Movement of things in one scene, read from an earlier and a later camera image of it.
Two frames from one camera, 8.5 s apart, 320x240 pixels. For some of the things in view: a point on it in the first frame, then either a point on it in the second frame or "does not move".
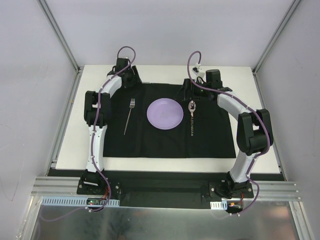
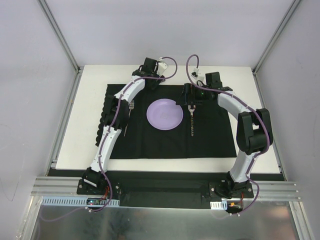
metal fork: [131, 105] does not move
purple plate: [165, 113] does not move
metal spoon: [192, 106] does not move
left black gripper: [135, 75] → [155, 81]
